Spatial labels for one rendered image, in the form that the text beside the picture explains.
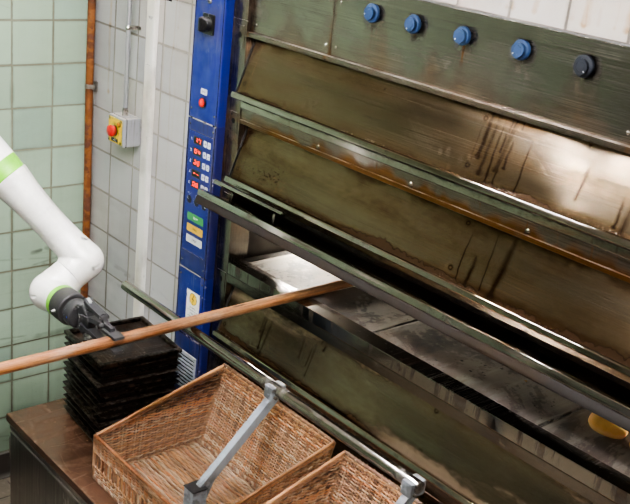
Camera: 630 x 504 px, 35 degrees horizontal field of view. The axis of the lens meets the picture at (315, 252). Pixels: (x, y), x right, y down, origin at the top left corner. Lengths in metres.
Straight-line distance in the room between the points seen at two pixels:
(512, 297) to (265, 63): 1.07
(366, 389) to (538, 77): 1.02
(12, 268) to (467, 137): 2.03
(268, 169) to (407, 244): 0.59
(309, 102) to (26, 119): 1.28
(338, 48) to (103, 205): 1.42
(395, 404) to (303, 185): 0.66
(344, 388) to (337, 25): 1.00
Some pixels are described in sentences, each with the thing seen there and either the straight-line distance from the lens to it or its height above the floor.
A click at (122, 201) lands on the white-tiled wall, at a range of 3.71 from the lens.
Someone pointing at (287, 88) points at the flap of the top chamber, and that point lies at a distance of 2.87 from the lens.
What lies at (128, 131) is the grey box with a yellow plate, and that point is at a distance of 3.52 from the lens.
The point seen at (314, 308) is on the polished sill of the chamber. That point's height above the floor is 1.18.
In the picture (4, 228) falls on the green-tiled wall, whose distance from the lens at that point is 3.82.
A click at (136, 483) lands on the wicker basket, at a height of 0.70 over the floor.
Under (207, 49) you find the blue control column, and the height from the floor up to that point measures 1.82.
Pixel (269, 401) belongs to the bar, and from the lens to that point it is 2.50.
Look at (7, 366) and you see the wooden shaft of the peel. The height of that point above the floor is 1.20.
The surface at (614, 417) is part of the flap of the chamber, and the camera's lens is 2.11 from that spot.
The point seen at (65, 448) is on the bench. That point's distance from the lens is 3.33.
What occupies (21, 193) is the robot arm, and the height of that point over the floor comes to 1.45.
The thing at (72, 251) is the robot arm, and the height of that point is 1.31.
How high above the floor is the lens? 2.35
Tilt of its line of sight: 20 degrees down
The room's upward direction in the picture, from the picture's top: 6 degrees clockwise
